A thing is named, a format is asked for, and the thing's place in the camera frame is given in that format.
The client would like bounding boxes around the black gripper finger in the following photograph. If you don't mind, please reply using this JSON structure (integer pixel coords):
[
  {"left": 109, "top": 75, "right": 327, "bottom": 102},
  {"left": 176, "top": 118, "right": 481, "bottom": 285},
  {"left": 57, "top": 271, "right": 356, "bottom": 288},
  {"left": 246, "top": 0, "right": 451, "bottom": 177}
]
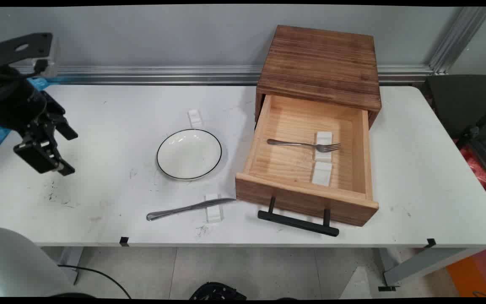
[
  {"left": 43, "top": 91, "right": 79, "bottom": 141},
  {"left": 13, "top": 130, "right": 76, "bottom": 176}
]

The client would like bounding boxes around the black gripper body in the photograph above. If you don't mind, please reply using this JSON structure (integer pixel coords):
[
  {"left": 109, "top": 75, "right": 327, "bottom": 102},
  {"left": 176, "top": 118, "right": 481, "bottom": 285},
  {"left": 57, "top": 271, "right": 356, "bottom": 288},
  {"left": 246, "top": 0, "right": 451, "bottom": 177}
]
[{"left": 0, "top": 67, "right": 58, "bottom": 136}]

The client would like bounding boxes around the silver table knife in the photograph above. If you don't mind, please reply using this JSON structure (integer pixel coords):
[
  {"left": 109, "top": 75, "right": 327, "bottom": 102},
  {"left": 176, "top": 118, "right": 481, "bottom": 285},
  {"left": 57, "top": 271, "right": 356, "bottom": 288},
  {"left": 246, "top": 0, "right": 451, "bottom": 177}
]
[{"left": 146, "top": 197, "right": 237, "bottom": 222}]

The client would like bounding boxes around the grey table leg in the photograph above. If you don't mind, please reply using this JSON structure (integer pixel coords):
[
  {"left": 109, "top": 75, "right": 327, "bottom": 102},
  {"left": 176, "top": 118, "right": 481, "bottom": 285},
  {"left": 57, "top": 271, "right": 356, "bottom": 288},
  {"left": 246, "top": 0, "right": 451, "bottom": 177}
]
[
  {"left": 59, "top": 247, "right": 84, "bottom": 285},
  {"left": 378, "top": 247, "right": 486, "bottom": 292}
]

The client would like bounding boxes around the white plate with black rim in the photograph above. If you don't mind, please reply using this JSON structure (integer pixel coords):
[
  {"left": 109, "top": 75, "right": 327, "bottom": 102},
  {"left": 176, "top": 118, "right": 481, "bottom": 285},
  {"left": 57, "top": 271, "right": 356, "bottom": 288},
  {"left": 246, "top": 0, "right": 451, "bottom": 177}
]
[{"left": 156, "top": 128, "right": 223, "bottom": 181}]

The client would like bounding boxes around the white cutlery rest block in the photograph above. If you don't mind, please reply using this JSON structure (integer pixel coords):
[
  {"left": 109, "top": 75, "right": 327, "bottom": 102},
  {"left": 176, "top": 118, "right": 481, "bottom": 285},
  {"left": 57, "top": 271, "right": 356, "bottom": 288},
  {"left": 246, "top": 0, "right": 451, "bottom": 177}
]
[
  {"left": 314, "top": 131, "right": 333, "bottom": 163},
  {"left": 187, "top": 109, "right": 204, "bottom": 129},
  {"left": 311, "top": 162, "right": 333, "bottom": 187},
  {"left": 204, "top": 193, "right": 225, "bottom": 223}
]

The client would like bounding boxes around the black round floor object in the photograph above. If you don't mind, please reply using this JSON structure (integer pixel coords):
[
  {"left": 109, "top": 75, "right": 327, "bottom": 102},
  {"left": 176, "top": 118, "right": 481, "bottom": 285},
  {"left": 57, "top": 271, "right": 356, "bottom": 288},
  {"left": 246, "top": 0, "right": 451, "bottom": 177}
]
[{"left": 189, "top": 282, "right": 248, "bottom": 301}]

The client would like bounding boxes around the silver fork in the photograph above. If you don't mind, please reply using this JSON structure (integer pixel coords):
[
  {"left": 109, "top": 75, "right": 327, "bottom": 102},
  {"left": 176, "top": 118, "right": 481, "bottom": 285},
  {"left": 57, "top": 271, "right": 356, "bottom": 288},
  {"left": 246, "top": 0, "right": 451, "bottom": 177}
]
[{"left": 267, "top": 138, "right": 341, "bottom": 153}]

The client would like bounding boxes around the light wooden drawer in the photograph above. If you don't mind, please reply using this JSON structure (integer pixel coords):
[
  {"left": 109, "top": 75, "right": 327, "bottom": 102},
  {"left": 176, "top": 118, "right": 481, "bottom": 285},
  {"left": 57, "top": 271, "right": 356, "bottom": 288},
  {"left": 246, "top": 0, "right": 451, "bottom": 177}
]
[{"left": 235, "top": 94, "right": 379, "bottom": 228}]

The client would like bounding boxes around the dark wooden cabinet case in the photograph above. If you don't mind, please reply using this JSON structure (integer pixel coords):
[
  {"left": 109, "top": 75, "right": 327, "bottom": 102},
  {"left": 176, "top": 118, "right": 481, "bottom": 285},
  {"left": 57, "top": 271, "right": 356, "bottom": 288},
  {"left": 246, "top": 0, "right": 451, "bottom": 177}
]
[{"left": 254, "top": 24, "right": 382, "bottom": 128}]

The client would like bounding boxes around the red plastic bag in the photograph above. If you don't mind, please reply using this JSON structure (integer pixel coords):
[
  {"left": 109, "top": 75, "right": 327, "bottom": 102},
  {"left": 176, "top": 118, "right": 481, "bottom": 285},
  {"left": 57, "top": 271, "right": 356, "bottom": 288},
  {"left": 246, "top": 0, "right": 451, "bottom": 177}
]
[{"left": 454, "top": 139, "right": 486, "bottom": 212}]

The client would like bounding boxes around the horizontal aluminium frame rail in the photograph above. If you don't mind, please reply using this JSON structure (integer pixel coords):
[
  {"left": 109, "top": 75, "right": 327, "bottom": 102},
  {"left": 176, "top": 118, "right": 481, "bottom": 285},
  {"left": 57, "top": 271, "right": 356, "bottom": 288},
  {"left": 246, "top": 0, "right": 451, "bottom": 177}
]
[{"left": 15, "top": 64, "right": 434, "bottom": 86}]

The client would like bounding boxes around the black cable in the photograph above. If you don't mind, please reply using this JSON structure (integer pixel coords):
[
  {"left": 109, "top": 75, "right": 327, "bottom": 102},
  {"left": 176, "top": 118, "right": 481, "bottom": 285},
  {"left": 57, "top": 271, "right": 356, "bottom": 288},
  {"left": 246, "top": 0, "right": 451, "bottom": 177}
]
[{"left": 57, "top": 264, "right": 133, "bottom": 299}]

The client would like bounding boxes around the black drawer handle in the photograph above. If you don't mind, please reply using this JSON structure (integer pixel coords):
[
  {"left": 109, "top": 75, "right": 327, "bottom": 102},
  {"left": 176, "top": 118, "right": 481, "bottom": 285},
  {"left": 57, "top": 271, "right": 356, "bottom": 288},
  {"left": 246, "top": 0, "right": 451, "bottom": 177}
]
[{"left": 257, "top": 196, "right": 340, "bottom": 237}]

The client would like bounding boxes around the diagonal aluminium frame post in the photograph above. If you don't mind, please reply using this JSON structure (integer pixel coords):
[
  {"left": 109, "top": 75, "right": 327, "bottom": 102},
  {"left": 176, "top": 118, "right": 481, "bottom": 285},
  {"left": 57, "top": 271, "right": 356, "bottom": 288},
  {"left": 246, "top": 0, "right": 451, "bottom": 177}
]
[{"left": 428, "top": 6, "right": 486, "bottom": 75}]

